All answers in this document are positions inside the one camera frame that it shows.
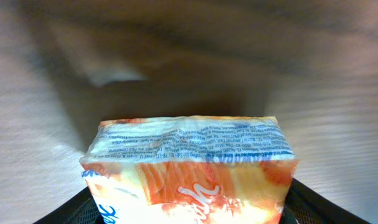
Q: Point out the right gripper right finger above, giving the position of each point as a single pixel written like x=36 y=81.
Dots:
x=305 y=206

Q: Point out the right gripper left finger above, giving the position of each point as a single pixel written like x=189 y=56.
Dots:
x=80 y=209

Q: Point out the orange snack packet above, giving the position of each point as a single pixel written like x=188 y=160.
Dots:
x=190 y=169

